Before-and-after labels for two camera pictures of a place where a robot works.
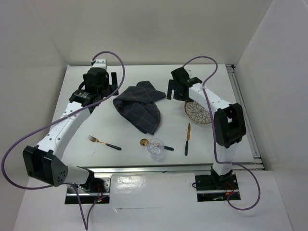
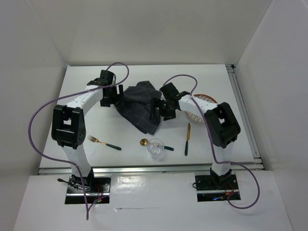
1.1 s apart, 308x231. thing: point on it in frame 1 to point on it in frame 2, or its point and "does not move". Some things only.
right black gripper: x=172 y=85 to x=157 y=102
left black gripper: x=110 y=88 to x=118 y=97
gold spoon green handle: x=144 y=142 does not move
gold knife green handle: x=186 y=148 does not move
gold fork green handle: x=95 y=140 does not move
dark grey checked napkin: x=137 y=105 does not move
